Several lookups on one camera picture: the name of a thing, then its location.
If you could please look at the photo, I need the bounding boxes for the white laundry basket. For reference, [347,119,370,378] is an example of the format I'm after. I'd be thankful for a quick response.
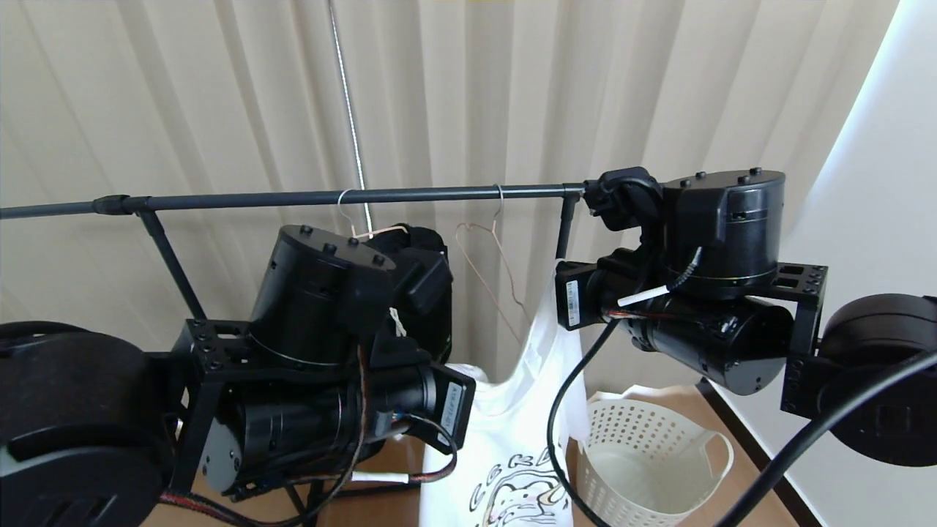
[578,399,735,527]

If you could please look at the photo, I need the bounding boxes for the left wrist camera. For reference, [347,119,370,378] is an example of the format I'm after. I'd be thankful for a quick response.
[395,247,452,316]

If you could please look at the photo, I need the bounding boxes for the pink clothes hanger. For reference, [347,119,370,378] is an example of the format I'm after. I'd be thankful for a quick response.
[337,189,409,242]
[455,184,532,346]

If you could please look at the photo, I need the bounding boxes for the black clothes rack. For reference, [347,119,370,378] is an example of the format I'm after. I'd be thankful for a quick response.
[0,183,588,527]

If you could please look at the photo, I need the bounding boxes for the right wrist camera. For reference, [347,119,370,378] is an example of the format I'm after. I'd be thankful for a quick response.
[583,167,664,232]

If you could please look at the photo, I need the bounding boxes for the white garment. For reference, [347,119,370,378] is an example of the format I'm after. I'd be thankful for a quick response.
[419,272,591,527]

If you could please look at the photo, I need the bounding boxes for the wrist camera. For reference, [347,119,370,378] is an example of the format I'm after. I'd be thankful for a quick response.
[395,247,452,316]
[583,167,664,232]

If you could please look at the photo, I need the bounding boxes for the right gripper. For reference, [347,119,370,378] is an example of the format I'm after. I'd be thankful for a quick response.
[554,247,796,397]

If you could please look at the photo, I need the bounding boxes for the black shorts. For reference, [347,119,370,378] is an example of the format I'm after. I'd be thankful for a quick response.
[366,224,454,365]

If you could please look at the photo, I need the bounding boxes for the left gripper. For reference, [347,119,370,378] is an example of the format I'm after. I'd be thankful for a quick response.
[200,362,477,496]

